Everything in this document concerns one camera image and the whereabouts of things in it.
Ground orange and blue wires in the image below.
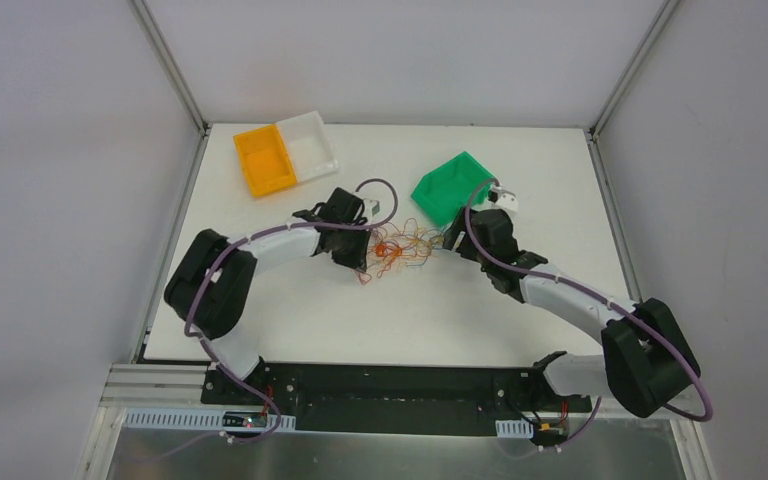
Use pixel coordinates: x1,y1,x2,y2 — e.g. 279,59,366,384
354,218,448,286

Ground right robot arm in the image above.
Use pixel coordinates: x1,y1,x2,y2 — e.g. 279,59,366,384
443,207,712,421

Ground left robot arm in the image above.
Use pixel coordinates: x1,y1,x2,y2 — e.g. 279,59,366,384
163,188,371,405

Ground green plastic bin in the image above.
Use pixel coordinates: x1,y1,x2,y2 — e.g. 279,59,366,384
411,151,493,227

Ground white plastic bin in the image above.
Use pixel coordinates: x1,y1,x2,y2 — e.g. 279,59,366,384
276,111,339,183

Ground orange plastic bin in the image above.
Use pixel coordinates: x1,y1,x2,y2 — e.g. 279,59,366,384
233,124,299,198

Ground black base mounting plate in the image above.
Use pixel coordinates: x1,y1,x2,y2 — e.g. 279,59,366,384
201,362,592,437

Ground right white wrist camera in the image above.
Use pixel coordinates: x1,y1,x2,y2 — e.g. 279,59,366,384
487,186,519,215

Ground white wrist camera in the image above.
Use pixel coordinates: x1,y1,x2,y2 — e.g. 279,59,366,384
487,186,519,215
359,198,381,224

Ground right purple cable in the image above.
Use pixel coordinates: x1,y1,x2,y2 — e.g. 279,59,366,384
463,177,715,455

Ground purple cable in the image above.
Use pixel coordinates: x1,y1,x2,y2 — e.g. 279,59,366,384
463,177,715,455
125,177,401,458

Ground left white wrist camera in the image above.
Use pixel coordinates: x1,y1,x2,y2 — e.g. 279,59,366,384
359,198,381,224

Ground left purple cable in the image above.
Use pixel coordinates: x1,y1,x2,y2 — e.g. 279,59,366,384
125,177,401,458

